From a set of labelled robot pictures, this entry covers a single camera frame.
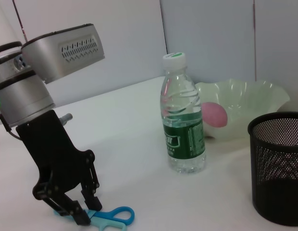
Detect pale green glass fruit plate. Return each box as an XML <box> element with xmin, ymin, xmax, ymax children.
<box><xmin>194</xmin><ymin>78</ymin><xmax>290</xmax><ymax>143</ymax></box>

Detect left gripper cable with plug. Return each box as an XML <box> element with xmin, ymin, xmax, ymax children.
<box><xmin>0</xmin><ymin>105</ymin><xmax>74</xmax><ymax>141</ymax></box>

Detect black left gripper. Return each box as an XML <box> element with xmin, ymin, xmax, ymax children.
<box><xmin>15</xmin><ymin>109</ymin><xmax>103</xmax><ymax>226</ymax></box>

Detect clear water bottle green label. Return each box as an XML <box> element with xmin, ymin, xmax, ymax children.
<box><xmin>159</xmin><ymin>51</ymin><xmax>207</xmax><ymax>175</ymax></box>

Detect black mesh pen holder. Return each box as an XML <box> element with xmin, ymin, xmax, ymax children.
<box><xmin>247</xmin><ymin>112</ymin><xmax>298</xmax><ymax>227</ymax></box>

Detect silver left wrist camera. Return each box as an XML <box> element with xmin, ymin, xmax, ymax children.
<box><xmin>20</xmin><ymin>23</ymin><xmax>105</xmax><ymax>84</ymax></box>

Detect pink peach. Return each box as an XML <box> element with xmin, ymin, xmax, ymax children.
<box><xmin>201</xmin><ymin>102</ymin><xmax>229</xmax><ymax>128</ymax></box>

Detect blue scissors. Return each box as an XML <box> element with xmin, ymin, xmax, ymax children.
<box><xmin>53</xmin><ymin>205</ymin><xmax>135</xmax><ymax>231</ymax></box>

